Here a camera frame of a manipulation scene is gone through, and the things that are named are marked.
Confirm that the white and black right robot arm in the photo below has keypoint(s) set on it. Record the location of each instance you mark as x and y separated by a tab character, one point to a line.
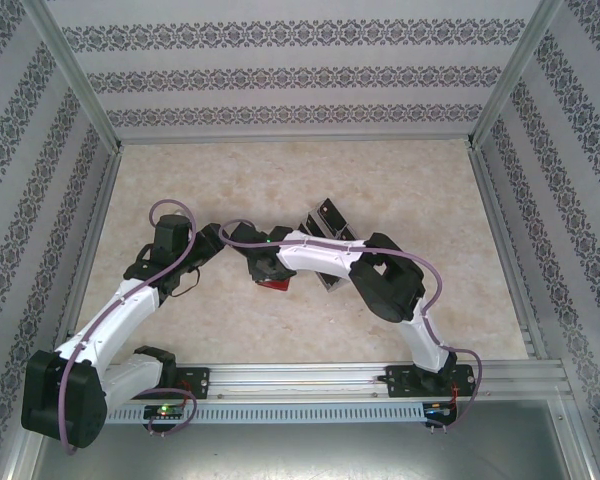
315	257

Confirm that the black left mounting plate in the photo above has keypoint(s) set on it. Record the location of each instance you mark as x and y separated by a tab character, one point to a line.
200	382

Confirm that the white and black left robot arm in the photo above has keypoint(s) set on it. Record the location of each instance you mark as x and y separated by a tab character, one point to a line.
125	305

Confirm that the right control board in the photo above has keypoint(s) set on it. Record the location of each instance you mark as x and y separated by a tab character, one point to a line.
437	409

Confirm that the clear acrylic card tray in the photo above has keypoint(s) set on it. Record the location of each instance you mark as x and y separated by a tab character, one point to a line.
347	231

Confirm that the left control board green light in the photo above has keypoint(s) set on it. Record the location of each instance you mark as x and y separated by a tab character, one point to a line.
165	411

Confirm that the aluminium side rail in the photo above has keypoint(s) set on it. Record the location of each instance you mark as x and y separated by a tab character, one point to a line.
94	250
504	250

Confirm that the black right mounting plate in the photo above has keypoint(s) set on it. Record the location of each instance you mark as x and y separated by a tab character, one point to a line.
465	375

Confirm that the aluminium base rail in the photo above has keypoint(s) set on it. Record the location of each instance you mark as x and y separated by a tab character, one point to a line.
300	380

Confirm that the aluminium frame post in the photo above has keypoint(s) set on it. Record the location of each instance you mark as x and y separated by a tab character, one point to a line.
79	80
512	75

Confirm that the black mounting plate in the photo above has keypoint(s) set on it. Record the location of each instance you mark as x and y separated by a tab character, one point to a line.
200	382
465	375

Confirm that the red leather card holder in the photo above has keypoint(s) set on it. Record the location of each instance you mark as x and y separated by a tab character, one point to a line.
276	287

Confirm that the grey metal shelf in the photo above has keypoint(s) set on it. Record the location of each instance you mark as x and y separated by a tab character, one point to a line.
300	450

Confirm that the black VIP card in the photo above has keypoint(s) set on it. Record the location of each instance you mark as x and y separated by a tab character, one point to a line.
336	281
316	226
336	217

